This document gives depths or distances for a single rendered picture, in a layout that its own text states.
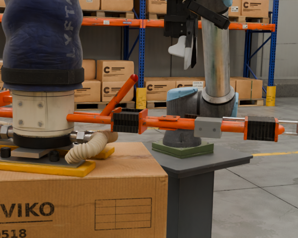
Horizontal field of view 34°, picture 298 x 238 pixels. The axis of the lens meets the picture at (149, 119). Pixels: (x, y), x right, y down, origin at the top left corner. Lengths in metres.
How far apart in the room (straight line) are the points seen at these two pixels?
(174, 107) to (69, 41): 1.08
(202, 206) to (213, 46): 0.81
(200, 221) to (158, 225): 1.14
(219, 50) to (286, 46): 9.75
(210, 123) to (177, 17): 0.28
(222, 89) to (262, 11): 7.78
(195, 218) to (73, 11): 1.40
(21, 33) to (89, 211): 0.49
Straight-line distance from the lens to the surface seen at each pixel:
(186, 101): 2.31
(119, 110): 1.37
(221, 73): 2.16
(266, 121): 1.27
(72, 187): 1.27
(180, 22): 1.28
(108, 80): 8.78
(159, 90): 9.09
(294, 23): 11.92
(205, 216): 2.48
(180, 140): 2.34
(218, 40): 2.06
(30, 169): 1.31
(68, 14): 1.32
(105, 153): 1.43
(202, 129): 1.28
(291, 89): 11.82
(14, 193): 1.28
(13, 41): 1.33
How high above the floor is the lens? 1.30
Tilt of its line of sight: 9 degrees down
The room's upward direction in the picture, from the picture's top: 1 degrees clockwise
